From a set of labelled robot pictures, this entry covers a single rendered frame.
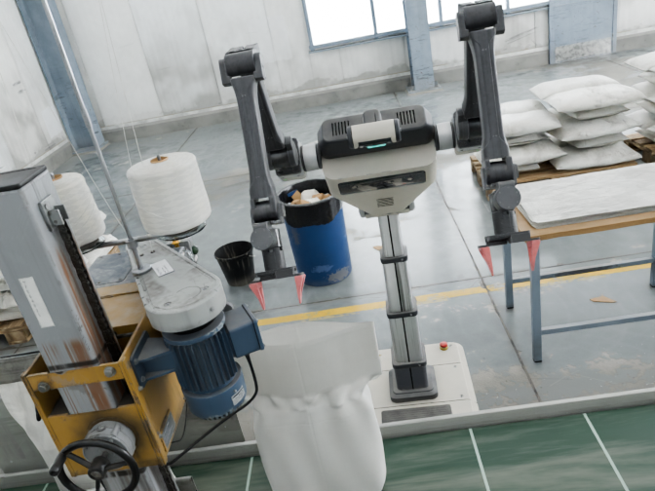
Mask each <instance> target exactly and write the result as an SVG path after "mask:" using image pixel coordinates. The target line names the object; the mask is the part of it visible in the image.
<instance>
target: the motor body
mask: <svg viewBox="0 0 655 491"><path fill-rule="evenodd" d="M224 323H225V316H224V313H223V311H221V313H219V314H218V315H217V316H216V318H215V319H214V321H213V322H212V323H211V324H210V325H209V326H207V327H205V328H204V329H202V330H200V331H197V332H194V333H191V334H185V335H177V334H172V333H170V332H162V336H163V338H164V343H165V345H166V347H167V348H169V349H170V351H171V354H172V357H173V353H172V351H174V353H175V356H176V359H177V362H178V364H179V367H180V370H179V369H177V366H176V363H175V360H174V358H173V361H174V364H175V367H176V370H177V371H175V375H176V378H177V380H178V383H179V384H180V387H181V390H182V393H183V395H184V397H183V399H185V400H186V403H187V405H188V408H189V410H190V411H191V412H192V414H194V415H195V416H197V417H199V418H201V419H203V420H217V419H221V418H224V417H226V416H228V415H230V414H231V413H233V412H234V411H236V410H237V409H238V408H239V407H240V406H241V405H242V404H243V402H244V400H245V397H246V394H247V386H246V382H245V379H244V375H243V371H242V366H240V364H238V363H237V362H236V361H234V358H233V354H232V351H231V348H230V345H229V342H228V338H227V335H226V332H225V329H224V327H223V325H224Z"/></svg>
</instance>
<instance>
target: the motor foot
mask: <svg viewBox="0 0 655 491"><path fill-rule="evenodd" d="M172 353H173V357H172V354H171V351H170V349H169V348H167V347H166V345H165V343H164V338H163V337H157V338H150V337H149V334H148V332H147V330H145V331H143V332H142V334H141V336H140V338H139V340H138V342H137V344H136V346H135V349H134V351H133V353H132V355H131V357H130V363H131V366H132V368H133V371H134V373H135V377H136V380H137V382H138V383H139V385H140V386H141V387H143V388H145V385H146V383H147V381H149V380H152V379H155V378H158V377H161V376H164V375H166V374H169V373H172V372H175V371H177V370H176V367H175V364H174V361H173V358H174V360H175V363H176V366H177V369H179V370H180V367H179V364H178V362H177V359H176V356H175V353H174V351H172Z"/></svg>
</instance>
